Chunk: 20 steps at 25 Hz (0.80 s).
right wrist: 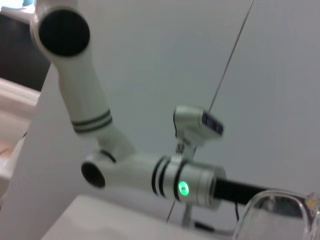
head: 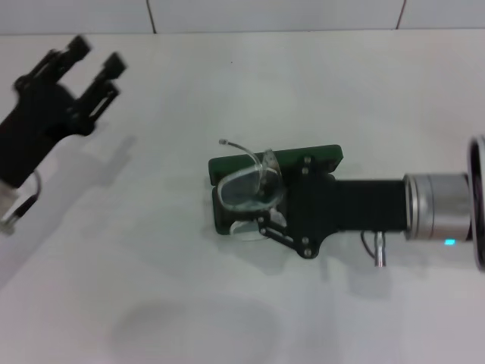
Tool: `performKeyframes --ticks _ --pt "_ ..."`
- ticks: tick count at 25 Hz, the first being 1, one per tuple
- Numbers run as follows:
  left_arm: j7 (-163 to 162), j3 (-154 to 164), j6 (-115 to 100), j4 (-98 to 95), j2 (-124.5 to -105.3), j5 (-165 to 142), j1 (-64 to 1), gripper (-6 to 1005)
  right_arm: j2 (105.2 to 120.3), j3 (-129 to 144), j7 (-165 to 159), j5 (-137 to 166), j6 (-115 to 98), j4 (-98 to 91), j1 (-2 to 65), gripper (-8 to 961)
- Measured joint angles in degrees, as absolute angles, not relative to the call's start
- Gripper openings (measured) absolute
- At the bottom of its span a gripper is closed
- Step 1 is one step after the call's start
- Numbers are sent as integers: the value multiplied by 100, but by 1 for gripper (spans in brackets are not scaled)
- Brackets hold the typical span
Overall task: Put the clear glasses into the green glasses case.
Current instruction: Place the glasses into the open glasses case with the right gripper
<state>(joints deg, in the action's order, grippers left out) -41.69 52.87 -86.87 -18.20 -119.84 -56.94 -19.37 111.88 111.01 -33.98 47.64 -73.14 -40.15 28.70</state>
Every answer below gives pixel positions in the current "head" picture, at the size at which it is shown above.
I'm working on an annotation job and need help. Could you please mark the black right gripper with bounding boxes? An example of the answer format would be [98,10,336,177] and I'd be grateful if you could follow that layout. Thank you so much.
[257,155,409,260]

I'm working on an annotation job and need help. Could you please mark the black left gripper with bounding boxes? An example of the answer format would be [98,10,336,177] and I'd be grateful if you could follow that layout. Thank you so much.
[0,35,127,190]

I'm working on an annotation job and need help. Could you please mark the clear white glasses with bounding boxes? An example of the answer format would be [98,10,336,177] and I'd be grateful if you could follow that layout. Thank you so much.
[216,137,287,243]

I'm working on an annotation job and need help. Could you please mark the green glasses case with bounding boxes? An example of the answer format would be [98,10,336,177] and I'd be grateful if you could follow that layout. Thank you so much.
[207,143,345,237]

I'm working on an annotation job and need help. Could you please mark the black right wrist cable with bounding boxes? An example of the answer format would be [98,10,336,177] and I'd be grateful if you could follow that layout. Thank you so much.
[359,230,388,268]

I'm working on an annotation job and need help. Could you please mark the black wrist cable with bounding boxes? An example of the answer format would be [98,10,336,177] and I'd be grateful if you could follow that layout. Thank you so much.
[0,169,43,237]
[359,230,388,268]

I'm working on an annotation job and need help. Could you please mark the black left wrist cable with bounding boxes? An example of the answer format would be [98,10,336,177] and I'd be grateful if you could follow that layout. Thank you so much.
[0,169,43,237]

